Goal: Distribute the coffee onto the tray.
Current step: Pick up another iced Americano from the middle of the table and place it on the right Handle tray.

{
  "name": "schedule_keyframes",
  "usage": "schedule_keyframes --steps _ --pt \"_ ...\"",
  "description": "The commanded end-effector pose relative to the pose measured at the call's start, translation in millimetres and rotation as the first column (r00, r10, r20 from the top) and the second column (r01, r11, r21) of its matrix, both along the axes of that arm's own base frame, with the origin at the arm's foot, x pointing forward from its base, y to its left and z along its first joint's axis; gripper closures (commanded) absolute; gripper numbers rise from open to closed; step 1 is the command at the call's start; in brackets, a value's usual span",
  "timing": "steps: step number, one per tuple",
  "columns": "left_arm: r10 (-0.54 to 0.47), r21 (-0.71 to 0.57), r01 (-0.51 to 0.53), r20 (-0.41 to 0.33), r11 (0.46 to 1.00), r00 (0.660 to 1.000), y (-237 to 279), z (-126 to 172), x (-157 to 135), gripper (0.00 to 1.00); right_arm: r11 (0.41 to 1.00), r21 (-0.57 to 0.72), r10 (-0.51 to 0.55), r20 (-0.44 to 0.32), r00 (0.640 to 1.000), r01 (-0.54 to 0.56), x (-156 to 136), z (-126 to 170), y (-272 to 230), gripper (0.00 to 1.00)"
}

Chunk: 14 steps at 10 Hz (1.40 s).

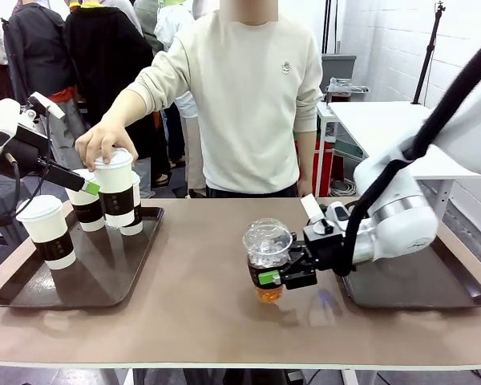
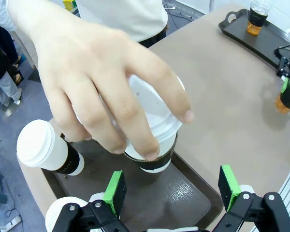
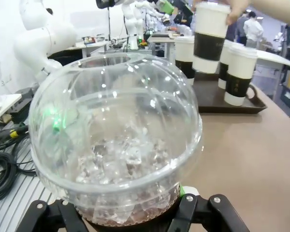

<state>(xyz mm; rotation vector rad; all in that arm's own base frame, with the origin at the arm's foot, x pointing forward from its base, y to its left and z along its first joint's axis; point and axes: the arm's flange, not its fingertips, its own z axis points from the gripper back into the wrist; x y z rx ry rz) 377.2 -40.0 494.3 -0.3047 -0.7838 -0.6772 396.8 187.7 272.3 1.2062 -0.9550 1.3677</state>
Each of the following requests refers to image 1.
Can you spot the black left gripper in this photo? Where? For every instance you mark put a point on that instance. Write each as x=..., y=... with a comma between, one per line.
x=22, y=154

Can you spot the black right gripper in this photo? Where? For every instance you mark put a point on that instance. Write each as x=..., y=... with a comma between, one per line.
x=328, y=250

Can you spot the clear iced tea dome cup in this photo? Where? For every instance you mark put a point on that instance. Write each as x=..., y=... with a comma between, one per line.
x=266, y=244

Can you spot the white paper cup black sleeve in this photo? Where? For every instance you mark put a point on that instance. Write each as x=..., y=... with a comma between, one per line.
x=48, y=236
x=86, y=212
x=114, y=188
x=135, y=216

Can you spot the person's right forearm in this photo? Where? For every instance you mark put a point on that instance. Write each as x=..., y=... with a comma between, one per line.
x=122, y=110

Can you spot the person's left forearm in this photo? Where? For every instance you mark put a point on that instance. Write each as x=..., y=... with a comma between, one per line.
x=304, y=154

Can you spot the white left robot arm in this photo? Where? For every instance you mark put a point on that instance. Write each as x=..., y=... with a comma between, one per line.
x=0, y=120

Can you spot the dark brown serving tray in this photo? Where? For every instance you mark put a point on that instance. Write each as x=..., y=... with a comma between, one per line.
x=92, y=268
x=425, y=280

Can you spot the grey tray with wrapped items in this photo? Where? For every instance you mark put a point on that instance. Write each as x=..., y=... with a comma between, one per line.
x=346, y=86

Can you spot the person's right hand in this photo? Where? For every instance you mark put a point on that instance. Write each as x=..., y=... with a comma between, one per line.
x=104, y=142

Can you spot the person's left hand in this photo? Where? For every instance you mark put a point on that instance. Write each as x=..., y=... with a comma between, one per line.
x=305, y=187

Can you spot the bystander in long black coat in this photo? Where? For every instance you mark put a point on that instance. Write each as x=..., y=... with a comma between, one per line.
x=108, y=68

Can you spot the bystander in dark grey jacket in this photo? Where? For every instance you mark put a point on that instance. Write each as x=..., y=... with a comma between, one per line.
x=36, y=48

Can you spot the white side table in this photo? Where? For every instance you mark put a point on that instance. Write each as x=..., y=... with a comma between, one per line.
x=385, y=120

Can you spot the person in cream sweater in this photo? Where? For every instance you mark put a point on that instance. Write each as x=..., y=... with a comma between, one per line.
x=252, y=100

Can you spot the bystander in white jacket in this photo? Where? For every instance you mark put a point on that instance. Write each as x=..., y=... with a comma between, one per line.
x=172, y=28

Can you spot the grey plastic bin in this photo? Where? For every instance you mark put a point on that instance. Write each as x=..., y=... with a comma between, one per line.
x=338, y=66

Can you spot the black tripod pole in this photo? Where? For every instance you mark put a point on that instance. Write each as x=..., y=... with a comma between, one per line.
x=427, y=60

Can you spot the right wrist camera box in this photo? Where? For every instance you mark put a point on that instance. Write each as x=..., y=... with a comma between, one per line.
x=312, y=208

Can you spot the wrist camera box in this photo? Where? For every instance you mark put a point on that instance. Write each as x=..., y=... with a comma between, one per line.
x=48, y=105
x=312, y=208

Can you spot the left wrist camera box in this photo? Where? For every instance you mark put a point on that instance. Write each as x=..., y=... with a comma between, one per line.
x=48, y=105

